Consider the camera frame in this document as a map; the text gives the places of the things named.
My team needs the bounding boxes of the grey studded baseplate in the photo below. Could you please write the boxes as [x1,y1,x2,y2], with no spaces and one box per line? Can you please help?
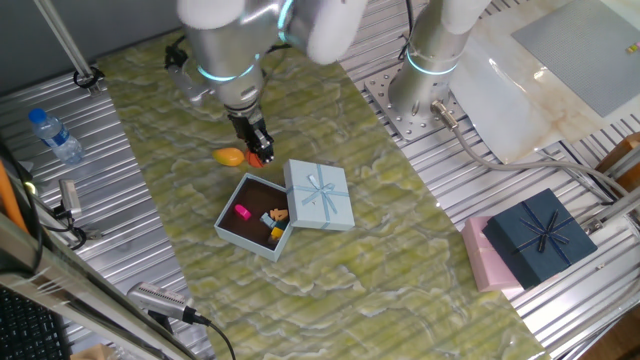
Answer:
[510,0,640,119]

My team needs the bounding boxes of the beige flat sheet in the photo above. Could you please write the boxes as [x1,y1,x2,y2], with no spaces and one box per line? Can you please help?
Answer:
[447,0,640,165]

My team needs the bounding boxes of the brown wooden box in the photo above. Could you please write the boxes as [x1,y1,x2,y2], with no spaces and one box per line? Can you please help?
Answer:
[594,132,640,197]

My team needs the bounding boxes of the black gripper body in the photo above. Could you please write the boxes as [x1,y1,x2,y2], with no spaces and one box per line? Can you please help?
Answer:
[227,104,267,144]

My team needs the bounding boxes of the yellow orange toy mango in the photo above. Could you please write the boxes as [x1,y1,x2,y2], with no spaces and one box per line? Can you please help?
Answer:
[212,146,246,168]

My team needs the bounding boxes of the light blue gift box lid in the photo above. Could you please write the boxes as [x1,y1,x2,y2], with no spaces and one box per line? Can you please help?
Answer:
[283,158,356,232]

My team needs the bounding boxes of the black keyboard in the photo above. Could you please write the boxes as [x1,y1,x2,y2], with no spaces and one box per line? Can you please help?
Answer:
[0,287,72,360]

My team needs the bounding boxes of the black cable clip bundle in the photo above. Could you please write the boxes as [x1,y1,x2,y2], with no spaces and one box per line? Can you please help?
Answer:
[163,42,189,70]

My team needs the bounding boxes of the silver tripod pole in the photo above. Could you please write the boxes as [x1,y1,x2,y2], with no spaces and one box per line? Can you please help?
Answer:
[32,0,104,97]

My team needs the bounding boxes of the orange pole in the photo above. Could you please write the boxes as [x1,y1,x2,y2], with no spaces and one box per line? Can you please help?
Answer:
[0,159,29,234]

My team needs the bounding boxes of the grey cable with metal plug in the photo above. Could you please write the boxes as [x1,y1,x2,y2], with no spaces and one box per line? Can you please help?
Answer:
[430,99,632,199]

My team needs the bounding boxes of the green marble pattern mat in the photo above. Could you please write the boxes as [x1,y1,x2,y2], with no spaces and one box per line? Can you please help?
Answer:
[97,29,551,360]

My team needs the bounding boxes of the black cable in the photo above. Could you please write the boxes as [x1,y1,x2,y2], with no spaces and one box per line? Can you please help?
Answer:
[0,142,45,274]
[191,310,238,360]

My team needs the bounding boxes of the aluminium frame bar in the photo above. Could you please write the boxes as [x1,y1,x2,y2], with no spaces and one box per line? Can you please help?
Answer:
[0,164,201,360]

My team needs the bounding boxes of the clear plastic water bottle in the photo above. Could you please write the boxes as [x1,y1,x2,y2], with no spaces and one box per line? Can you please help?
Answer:
[27,107,85,166]

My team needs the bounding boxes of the silver robot mounting plate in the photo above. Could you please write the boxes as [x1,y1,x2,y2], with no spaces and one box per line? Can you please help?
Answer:
[363,67,471,142]

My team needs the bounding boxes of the light blue gift box base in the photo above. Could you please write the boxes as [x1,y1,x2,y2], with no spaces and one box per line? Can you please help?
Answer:
[213,172,296,263]

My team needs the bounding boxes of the silver aluminium rail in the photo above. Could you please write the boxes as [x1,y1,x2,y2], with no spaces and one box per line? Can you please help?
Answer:
[582,147,640,236]

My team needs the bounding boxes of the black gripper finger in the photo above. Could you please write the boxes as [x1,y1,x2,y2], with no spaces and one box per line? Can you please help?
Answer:
[258,130,276,165]
[244,134,263,162]

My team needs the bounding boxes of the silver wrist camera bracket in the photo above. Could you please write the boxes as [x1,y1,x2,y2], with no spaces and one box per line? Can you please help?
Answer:
[166,63,212,106]

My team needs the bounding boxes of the dark blue gift box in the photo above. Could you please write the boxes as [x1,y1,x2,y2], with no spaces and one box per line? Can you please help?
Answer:
[482,187,599,290]

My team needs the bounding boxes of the pink flat object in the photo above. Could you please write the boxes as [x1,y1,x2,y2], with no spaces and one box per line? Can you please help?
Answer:
[460,215,526,294]

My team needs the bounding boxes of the white ridged device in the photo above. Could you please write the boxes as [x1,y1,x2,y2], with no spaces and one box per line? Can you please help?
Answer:
[126,281,194,321]

